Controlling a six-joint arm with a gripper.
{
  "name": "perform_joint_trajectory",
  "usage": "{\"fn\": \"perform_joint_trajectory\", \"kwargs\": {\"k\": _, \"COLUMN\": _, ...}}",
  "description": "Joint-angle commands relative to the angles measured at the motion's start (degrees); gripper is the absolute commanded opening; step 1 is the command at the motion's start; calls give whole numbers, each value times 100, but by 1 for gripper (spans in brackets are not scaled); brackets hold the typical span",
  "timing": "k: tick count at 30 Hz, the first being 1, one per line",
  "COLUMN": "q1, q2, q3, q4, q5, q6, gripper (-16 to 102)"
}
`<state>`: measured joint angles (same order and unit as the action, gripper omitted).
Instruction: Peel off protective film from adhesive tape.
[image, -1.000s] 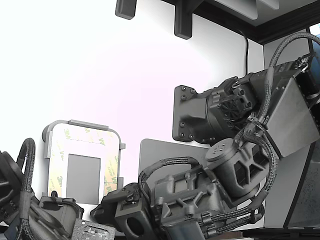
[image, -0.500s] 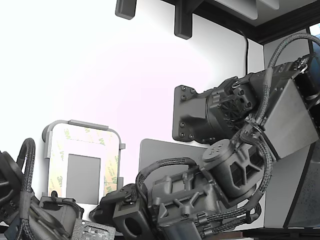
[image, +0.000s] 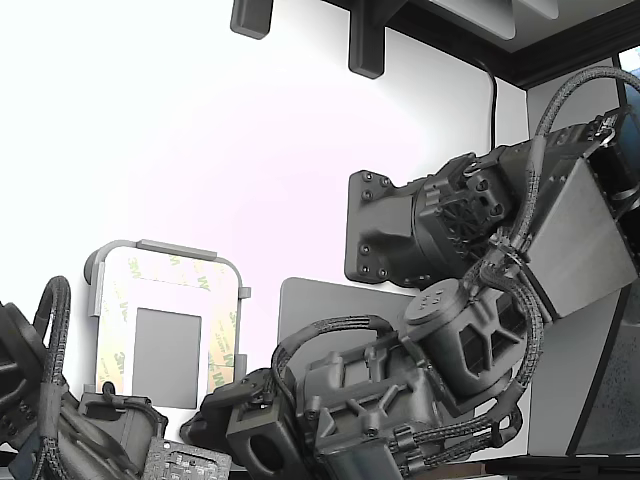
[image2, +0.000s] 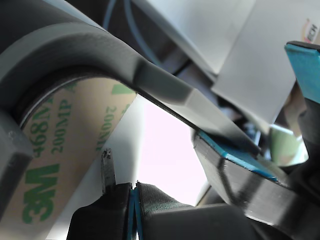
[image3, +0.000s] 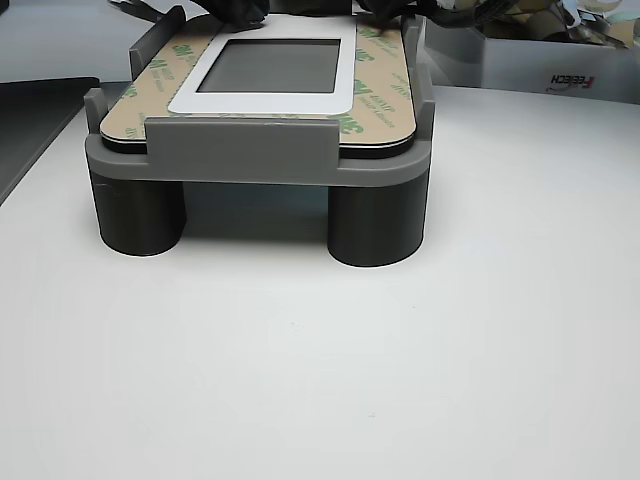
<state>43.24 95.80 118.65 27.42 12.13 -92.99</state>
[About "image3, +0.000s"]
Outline white Feetech cardboard box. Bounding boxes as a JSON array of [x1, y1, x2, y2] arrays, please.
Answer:
[[423, 18, 640, 107]]

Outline dark grey flat tray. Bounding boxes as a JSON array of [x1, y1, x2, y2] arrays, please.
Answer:
[[0, 76, 101, 206]]

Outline white bezel screen panel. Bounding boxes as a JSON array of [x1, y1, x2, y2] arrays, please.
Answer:
[[99, 14, 417, 160]]

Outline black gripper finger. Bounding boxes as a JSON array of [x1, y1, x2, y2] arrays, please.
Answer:
[[197, 0, 241, 27], [239, 0, 272, 27]]

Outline black clamp gripper finger with blue pad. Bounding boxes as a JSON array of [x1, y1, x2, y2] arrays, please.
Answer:
[[352, 0, 419, 38]]

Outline black cable bundle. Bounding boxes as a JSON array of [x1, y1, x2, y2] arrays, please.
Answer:
[[417, 0, 507, 30]]

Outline grey fixture with dark legs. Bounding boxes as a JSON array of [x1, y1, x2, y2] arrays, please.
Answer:
[[83, 4, 437, 274]]

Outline dark flat object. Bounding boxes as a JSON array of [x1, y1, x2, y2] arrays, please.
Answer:
[[107, 0, 174, 24]]

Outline white teal film scrap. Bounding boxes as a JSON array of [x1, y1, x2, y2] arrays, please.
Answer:
[[562, 0, 640, 22]]

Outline tan 3M protective liner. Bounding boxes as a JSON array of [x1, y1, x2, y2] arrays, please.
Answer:
[[99, 10, 417, 151]]

